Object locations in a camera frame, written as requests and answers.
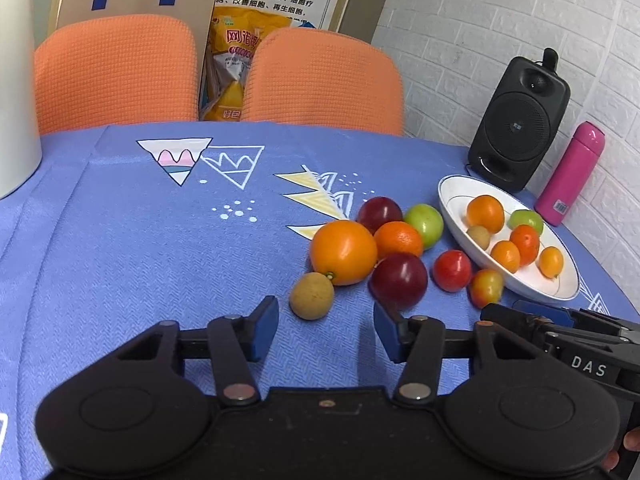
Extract brown paper bag blue handles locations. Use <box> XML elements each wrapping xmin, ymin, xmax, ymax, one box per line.
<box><xmin>55</xmin><ymin>0</ymin><xmax>217</xmax><ymax>111</ymax></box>

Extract yellow-red tomato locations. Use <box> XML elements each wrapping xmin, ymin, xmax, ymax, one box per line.
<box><xmin>470</xmin><ymin>268</ymin><xmax>505</xmax><ymax>309</ymax></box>

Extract black speaker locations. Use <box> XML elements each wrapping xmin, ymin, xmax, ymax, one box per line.
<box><xmin>467</xmin><ymin>47</ymin><xmax>572</xmax><ymax>193</ymax></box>

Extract yellow plastic packet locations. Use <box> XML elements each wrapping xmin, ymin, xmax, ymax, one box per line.
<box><xmin>200</xmin><ymin>5</ymin><xmax>321</xmax><ymax>122</ymax></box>

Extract small green apple back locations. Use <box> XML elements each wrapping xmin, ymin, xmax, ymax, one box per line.
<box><xmin>404</xmin><ymin>203</ymin><xmax>445</xmax><ymax>250</ymax></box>

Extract dark red plum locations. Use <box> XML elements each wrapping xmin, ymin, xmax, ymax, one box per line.
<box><xmin>356</xmin><ymin>196</ymin><xmax>404</xmax><ymax>235</ymax></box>
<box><xmin>369</xmin><ymin>252</ymin><xmax>429</xmax><ymax>311</ymax></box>

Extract reddish tangerine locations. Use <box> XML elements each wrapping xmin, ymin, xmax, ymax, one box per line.
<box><xmin>509</xmin><ymin>225</ymin><xmax>542</xmax><ymax>267</ymax></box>

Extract small orange citrus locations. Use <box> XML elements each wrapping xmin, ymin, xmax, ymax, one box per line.
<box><xmin>490</xmin><ymin>240</ymin><xmax>522</xmax><ymax>274</ymax></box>

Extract small brown round fruit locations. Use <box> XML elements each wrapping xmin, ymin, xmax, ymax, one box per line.
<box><xmin>289</xmin><ymin>272</ymin><xmax>335</xmax><ymax>321</ymax></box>
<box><xmin>466</xmin><ymin>225</ymin><xmax>492</xmax><ymax>250</ymax></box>

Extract white thermos jug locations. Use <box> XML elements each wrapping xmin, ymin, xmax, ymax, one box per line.
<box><xmin>0</xmin><ymin>0</ymin><xmax>43</xmax><ymax>201</ymax></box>

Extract white plate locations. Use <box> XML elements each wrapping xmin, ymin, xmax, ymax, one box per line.
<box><xmin>438</xmin><ymin>174</ymin><xmax>582</xmax><ymax>302</ymax></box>

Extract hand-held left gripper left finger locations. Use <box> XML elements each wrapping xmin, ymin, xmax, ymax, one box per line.
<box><xmin>100</xmin><ymin>296</ymin><xmax>280</xmax><ymax>407</ymax></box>

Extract pink bottle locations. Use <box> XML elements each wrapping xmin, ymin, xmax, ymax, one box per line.
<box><xmin>534</xmin><ymin>121</ymin><xmax>606</xmax><ymax>227</ymax></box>

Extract red tomato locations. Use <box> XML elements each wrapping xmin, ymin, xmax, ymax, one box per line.
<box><xmin>432</xmin><ymin>250</ymin><xmax>473</xmax><ymax>293</ymax></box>

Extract large orange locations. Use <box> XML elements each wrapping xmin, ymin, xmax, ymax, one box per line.
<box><xmin>466</xmin><ymin>195</ymin><xmax>506</xmax><ymax>235</ymax></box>
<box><xmin>309</xmin><ymin>220</ymin><xmax>379</xmax><ymax>287</ymax></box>

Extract person's right hand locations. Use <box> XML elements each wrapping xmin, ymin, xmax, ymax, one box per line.
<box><xmin>602</xmin><ymin>427</ymin><xmax>640</xmax><ymax>472</ymax></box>

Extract blue printed tablecloth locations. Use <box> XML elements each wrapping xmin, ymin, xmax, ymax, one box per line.
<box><xmin>0</xmin><ymin>120</ymin><xmax>640</xmax><ymax>480</ymax></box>

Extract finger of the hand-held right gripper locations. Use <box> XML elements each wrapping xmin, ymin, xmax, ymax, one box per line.
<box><xmin>514</xmin><ymin>300</ymin><xmax>640</xmax><ymax>346</ymax></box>
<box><xmin>480</xmin><ymin>303</ymin><xmax>549</xmax><ymax>352</ymax></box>

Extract small yellow-orange citrus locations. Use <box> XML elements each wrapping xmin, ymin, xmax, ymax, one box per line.
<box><xmin>537</xmin><ymin>246</ymin><xmax>565</xmax><ymax>278</ymax></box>

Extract orange chair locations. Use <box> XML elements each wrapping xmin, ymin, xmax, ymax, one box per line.
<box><xmin>34</xmin><ymin>14</ymin><xmax>200</xmax><ymax>136</ymax></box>
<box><xmin>241</xmin><ymin>27</ymin><xmax>405</xmax><ymax>136</ymax></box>

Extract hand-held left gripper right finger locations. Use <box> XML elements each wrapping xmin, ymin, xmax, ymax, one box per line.
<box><xmin>374</xmin><ymin>302</ymin><xmax>551</xmax><ymax>407</ymax></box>

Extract large green apple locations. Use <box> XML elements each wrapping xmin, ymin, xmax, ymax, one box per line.
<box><xmin>508</xmin><ymin>208</ymin><xmax>545</xmax><ymax>236</ymax></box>

